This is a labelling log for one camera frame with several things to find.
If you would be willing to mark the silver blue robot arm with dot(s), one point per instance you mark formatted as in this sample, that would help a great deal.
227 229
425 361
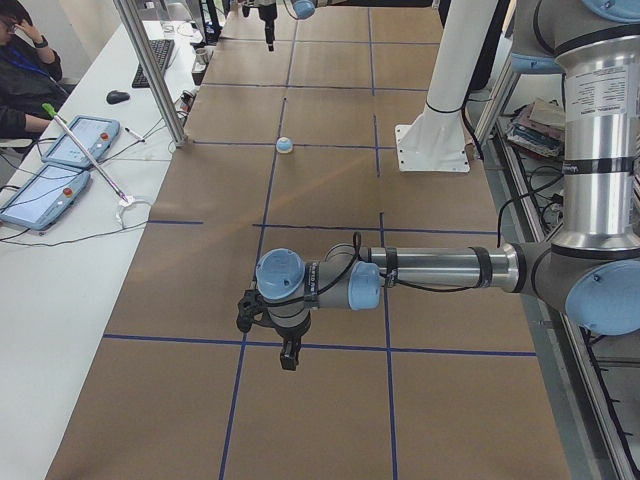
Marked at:
304 9
353 276

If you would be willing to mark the upper blue teach pendant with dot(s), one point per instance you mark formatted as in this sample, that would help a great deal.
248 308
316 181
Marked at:
96 135

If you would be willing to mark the black computer mouse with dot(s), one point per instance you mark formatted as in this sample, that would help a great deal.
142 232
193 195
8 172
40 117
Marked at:
116 97

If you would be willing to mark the stack of books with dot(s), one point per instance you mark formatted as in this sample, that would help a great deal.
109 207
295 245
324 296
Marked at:
538 128

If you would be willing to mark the aluminium side frame rack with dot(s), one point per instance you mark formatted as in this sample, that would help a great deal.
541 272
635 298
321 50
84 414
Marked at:
589 269

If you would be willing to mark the lower blue teach pendant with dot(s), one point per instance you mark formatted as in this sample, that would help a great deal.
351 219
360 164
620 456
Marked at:
45 197

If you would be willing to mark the metal cup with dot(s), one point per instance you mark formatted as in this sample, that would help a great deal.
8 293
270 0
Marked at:
201 56

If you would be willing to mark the green tipped metal rod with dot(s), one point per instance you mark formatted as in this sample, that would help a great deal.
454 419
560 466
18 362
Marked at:
49 109

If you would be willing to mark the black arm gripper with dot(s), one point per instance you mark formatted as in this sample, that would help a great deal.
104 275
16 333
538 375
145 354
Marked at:
290 334

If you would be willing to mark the aluminium frame post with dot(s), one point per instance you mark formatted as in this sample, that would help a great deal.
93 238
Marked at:
139 39

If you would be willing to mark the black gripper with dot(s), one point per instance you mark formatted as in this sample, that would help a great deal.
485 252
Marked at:
265 12

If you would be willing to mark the blue teach pendant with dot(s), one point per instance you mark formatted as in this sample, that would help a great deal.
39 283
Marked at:
96 135
45 197

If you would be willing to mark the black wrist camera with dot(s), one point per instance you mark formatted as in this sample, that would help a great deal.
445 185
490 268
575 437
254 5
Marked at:
252 310

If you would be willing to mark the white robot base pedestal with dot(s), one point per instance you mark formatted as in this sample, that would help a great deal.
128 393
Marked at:
435 141

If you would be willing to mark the seated person in black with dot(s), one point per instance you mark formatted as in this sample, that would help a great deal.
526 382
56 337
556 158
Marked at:
30 75

